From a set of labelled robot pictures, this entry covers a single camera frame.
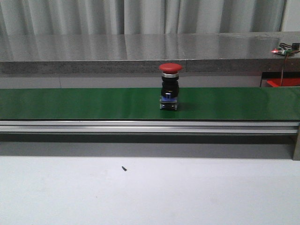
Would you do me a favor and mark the white curtain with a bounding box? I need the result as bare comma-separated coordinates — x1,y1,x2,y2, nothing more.
0,0,286,35

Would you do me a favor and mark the small green circuit board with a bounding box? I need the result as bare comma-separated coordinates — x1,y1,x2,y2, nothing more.
271,47,297,56

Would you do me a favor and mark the red mushroom push button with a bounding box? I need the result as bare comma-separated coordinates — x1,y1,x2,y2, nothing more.
159,63,182,111

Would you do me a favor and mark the aluminium conveyor frame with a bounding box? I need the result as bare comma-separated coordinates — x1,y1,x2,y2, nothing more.
0,120,300,160

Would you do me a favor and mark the red plastic bin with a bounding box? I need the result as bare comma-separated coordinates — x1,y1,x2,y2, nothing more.
267,78,300,87

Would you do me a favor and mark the grey stone counter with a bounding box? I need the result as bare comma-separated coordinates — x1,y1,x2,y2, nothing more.
0,32,300,77

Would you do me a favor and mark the green conveyor belt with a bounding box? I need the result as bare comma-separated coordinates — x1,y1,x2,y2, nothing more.
0,87,300,121

